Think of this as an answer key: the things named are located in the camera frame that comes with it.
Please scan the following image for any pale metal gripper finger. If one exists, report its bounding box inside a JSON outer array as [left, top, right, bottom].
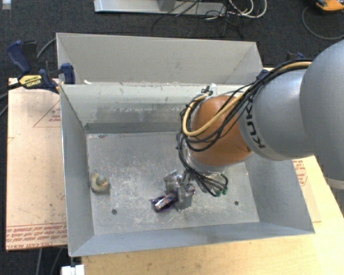
[[162, 169, 179, 203], [175, 192, 194, 211]]

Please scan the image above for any brown cardboard board red print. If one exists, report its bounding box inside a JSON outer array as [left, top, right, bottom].
[[5, 77, 322, 252]]

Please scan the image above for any beige ring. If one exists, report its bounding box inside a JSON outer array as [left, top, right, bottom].
[[89, 170, 110, 195]]

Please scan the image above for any purple crumpled packet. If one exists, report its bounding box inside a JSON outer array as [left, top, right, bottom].
[[150, 193, 177, 214]]

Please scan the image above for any grey metal bin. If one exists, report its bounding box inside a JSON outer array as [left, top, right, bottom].
[[56, 32, 316, 258]]

